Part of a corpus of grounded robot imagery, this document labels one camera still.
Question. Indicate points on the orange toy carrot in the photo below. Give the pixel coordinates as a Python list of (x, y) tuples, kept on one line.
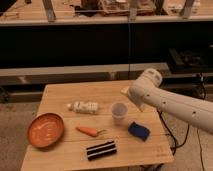
[(89, 131)]

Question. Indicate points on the black white striped block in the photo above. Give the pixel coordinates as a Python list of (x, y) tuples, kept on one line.
[(101, 150)]

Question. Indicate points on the blue sponge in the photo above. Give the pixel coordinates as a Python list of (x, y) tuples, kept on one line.
[(139, 131)]

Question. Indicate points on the white plastic bottle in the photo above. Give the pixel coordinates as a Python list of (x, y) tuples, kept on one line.
[(83, 107)]

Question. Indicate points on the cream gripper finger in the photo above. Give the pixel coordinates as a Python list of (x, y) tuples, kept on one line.
[(124, 91)]

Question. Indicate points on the wooden table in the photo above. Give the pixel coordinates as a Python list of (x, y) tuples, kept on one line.
[(92, 125)]

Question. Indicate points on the long wooden workbench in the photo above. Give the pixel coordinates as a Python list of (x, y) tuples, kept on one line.
[(41, 75)]

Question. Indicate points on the orange ceramic bowl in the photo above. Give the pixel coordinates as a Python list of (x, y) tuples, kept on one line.
[(45, 130)]

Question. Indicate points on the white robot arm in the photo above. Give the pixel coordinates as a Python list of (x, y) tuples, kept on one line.
[(146, 90)]

